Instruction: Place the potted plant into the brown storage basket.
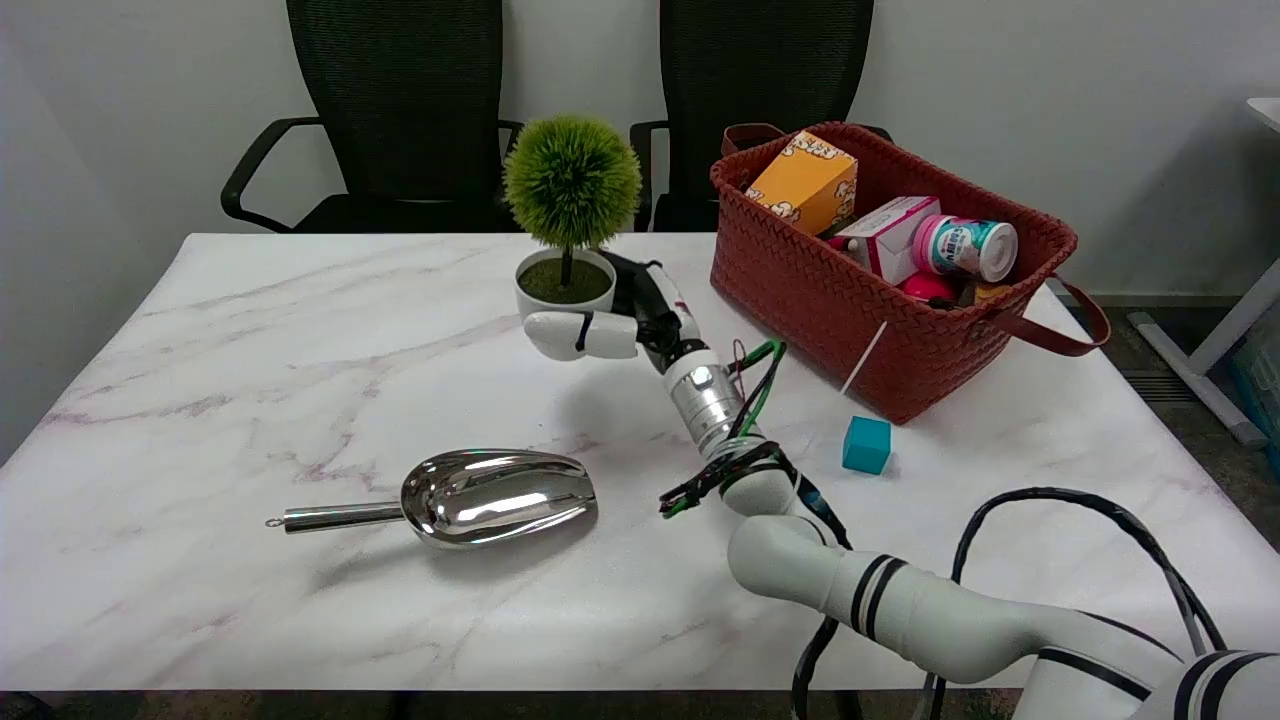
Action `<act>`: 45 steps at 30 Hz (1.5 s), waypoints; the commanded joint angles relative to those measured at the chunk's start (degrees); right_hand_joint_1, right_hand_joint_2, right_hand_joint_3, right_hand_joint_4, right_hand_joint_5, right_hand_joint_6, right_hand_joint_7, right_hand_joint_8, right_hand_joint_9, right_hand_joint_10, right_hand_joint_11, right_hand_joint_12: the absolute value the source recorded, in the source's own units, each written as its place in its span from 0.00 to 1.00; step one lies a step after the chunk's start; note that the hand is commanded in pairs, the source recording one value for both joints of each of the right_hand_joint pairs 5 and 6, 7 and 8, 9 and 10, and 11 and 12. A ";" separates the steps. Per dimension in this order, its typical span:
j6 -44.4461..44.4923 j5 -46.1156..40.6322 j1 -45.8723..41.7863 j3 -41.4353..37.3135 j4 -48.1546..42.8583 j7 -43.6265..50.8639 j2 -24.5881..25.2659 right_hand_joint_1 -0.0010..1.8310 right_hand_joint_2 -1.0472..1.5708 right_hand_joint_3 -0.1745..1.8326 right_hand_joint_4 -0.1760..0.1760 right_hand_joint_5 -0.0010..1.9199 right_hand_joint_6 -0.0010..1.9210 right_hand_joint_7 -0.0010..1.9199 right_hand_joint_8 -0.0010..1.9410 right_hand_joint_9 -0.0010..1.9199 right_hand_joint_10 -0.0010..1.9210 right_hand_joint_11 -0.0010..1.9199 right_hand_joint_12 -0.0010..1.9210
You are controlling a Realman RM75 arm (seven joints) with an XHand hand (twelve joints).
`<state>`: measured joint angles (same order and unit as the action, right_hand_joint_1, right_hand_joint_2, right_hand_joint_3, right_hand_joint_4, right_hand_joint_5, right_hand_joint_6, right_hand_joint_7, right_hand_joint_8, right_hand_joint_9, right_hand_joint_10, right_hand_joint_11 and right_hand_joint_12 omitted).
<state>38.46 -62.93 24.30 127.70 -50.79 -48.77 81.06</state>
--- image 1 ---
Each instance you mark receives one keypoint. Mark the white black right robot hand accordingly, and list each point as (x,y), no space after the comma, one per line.
(665,310)

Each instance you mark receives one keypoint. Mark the green ball plant white pot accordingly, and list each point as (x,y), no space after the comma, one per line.
(572,180)

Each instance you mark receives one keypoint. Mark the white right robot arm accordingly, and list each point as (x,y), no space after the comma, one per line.
(900,600)

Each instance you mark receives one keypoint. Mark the red woven basket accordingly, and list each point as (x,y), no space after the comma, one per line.
(830,300)

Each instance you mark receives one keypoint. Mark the blue storage bin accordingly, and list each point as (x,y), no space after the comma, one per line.
(1262,390)

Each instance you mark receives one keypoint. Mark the orange popcorn box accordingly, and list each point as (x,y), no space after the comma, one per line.
(805,185)

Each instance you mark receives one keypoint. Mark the white pink carton box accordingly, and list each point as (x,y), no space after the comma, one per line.
(885,235)

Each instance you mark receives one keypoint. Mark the teal cube block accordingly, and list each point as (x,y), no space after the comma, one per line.
(866,445)

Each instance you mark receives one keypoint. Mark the shiny metal scoop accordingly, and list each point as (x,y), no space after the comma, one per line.
(490,495)

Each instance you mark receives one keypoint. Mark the black mesh office chair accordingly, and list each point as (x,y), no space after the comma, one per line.
(400,110)
(760,70)

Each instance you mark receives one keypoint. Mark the red pink ball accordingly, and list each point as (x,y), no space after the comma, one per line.
(928,287)

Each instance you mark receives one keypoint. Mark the teal pink cylindrical canister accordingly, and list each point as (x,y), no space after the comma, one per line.
(965,248)

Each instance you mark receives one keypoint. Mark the small yellow item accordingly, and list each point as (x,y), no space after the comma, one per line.
(990,293)

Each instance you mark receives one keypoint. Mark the white side desk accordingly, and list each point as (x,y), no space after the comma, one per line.
(1220,330)

